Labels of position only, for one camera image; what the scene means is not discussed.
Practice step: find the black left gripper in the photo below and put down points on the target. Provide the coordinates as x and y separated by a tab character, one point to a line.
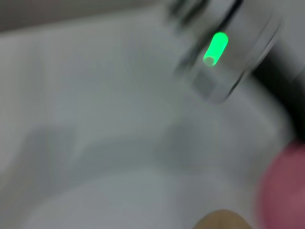
293	83

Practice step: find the pink plastic bowl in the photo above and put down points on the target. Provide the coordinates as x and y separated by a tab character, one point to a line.
286	190

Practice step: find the beige egg yolk pastry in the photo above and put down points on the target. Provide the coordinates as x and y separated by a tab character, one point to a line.
221	221

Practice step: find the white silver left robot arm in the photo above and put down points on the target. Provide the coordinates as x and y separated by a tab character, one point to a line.
238	47

